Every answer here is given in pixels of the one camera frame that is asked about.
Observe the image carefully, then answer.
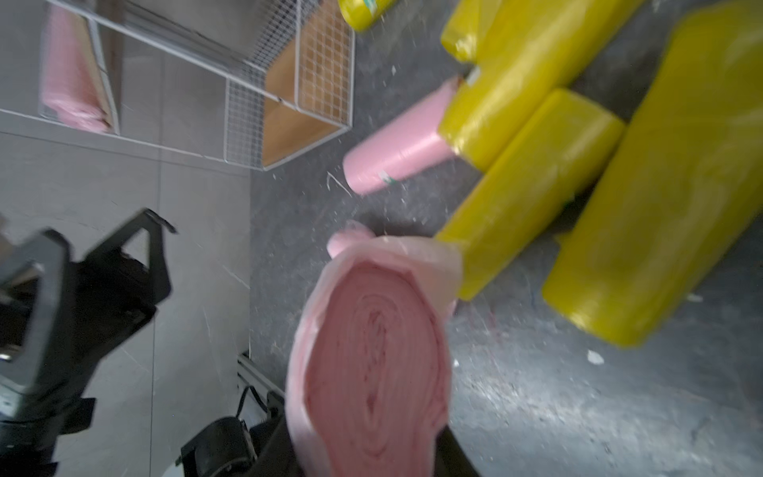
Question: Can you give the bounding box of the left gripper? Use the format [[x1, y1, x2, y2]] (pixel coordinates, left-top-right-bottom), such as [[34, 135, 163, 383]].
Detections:
[[1, 209, 177, 476]]

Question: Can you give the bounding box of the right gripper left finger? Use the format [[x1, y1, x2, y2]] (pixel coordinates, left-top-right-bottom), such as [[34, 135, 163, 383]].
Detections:
[[244, 429, 304, 477]]

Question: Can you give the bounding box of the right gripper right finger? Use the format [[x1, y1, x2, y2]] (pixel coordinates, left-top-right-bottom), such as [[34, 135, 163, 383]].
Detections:
[[434, 427, 480, 477]]

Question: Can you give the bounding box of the pink roll small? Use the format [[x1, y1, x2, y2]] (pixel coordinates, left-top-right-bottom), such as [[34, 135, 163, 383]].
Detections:
[[40, 5, 111, 133]]

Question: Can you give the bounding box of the yellow roll near shelf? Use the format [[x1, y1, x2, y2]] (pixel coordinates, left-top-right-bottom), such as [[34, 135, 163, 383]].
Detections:
[[338, 0, 397, 32]]

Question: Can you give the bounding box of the yellow roll middle left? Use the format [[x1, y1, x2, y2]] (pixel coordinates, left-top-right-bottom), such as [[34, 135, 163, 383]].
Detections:
[[436, 89, 626, 301]]

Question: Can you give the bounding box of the yellow roll middle right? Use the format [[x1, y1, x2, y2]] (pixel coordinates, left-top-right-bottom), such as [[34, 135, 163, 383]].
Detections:
[[542, 1, 762, 347]]

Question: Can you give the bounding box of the yellow roll upper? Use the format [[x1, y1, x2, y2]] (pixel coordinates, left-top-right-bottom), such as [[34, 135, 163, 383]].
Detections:
[[440, 0, 504, 63]]

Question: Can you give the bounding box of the white wire three-tier shelf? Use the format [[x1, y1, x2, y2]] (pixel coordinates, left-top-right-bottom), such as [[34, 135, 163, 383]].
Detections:
[[1, 1, 355, 171]]

